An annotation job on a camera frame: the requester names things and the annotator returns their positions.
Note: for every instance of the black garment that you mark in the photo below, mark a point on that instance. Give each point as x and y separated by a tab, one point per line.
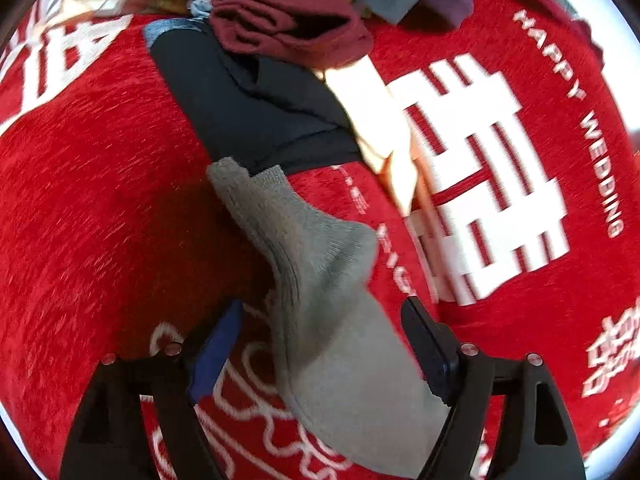
240	105

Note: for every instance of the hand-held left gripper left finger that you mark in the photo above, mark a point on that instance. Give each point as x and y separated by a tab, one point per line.
214	356

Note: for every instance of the grey knit sock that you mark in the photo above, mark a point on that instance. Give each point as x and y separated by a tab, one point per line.
325	310

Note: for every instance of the light blue denim cloth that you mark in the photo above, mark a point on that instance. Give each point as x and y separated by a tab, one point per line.
167	27

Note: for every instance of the red printed blanket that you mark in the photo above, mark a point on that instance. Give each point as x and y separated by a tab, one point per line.
100	185

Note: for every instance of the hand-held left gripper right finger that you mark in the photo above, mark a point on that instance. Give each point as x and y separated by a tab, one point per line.
434	356

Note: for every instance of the maroon knit garment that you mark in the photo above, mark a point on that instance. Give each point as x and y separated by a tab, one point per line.
285	25

